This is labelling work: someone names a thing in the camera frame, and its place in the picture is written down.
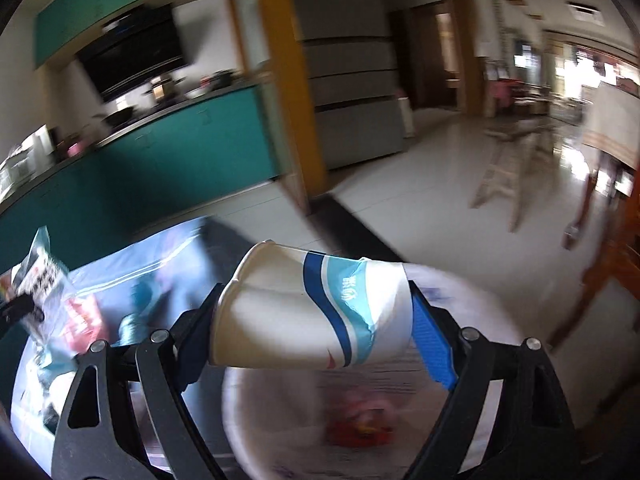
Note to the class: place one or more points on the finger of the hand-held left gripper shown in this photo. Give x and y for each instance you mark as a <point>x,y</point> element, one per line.
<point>15,307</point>

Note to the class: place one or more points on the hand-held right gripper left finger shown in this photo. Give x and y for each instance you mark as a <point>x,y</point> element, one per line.
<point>191,359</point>

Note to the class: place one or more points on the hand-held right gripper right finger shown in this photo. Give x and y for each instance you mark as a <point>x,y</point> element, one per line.
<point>432,340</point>

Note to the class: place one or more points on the pink plastic packet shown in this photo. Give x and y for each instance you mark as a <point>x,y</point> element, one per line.
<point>82,320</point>

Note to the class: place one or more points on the white paper cup blue stripes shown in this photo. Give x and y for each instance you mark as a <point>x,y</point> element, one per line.
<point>280,320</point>

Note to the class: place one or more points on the white plastic trash bag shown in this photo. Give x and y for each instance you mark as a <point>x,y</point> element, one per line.
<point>280,410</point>

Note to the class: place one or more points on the black and white snack packet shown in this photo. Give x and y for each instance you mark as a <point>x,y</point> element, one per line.
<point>42,280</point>

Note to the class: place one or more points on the blue checked tablecloth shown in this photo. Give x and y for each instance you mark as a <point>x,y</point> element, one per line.
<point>150,270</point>

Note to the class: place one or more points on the red wrapper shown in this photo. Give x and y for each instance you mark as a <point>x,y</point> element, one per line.
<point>360,430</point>

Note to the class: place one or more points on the pink bowl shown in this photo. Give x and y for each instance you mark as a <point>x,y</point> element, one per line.
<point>76,150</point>

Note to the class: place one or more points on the wooden stool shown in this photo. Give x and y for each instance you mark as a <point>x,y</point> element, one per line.
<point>505,170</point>

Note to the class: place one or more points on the teal lower kitchen cabinets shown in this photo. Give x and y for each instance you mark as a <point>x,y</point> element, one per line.
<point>175,150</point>

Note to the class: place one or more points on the teal kitchen cabinets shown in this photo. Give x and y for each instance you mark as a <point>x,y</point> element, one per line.
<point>175,150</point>
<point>100,5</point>

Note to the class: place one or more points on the black wok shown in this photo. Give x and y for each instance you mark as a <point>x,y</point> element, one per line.
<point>117,117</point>

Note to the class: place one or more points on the white floor appliance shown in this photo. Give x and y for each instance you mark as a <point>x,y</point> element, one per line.
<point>404,115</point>

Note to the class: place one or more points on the steel cooking pot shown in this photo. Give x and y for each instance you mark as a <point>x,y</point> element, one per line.
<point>164,90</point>

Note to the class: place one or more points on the grey refrigerator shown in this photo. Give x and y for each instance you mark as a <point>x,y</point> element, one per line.
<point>350,85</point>

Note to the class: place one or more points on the black range hood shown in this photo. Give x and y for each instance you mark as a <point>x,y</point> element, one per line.
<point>135,55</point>

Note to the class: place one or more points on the table with white cloth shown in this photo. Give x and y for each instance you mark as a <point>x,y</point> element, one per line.
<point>615,125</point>

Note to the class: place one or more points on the teal upper kitchen cabinets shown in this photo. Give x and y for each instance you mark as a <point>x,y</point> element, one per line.
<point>100,5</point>

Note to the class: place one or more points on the brown wooden frame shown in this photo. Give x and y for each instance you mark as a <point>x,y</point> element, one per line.
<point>600,270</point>

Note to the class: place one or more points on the yellow wooden door frame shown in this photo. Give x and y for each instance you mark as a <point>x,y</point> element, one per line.
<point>290,85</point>

